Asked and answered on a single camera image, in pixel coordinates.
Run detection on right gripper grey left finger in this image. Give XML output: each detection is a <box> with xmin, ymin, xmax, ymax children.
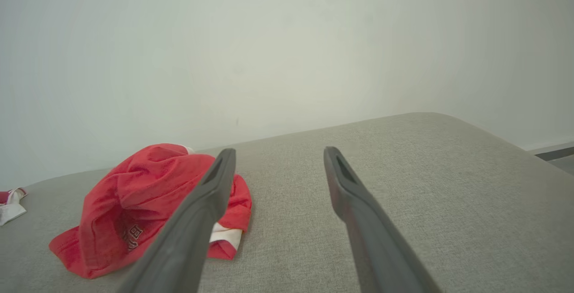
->
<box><xmin>117</xmin><ymin>148</ymin><xmax>236</xmax><ymax>293</ymax></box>

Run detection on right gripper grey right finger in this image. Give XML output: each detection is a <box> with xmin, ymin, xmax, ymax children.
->
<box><xmin>323</xmin><ymin>146</ymin><xmax>442</xmax><ymax>293</ymax></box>

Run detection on red Bulls 23 shorts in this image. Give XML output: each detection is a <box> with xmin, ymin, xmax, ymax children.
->
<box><xmin>48</xmin><ymin>143</ymin><xmax>252</xmax><ymax>280</ymax></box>

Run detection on red jersey with white trim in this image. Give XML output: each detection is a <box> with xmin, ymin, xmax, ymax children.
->
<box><xmin>0</xmin><ymin>188</ymin><xmax>28</xmax><ymax>227</ymax></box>

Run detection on grey wall baseboard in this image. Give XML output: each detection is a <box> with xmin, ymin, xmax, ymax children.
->
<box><xmin>529</xmin><ymin>142</ymin><xmax>574</xmax><ymax>161</ymax></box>

